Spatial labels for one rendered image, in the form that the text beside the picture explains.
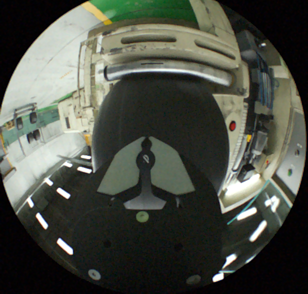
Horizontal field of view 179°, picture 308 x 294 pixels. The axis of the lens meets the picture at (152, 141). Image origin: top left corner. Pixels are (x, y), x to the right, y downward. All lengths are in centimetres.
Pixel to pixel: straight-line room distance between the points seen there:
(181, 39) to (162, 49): 5
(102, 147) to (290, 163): 72
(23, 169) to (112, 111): 1125
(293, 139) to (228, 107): 41
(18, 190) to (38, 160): 383
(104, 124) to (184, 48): 22
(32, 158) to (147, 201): 1126
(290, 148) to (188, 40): 61
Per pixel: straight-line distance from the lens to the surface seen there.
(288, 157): 65
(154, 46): 23
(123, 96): 19
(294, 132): 64
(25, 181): 1162
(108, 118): 17
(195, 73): 26
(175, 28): 28
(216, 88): 41
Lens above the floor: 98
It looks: 24 degrees up
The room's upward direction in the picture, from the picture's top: 178 degrees clockwise
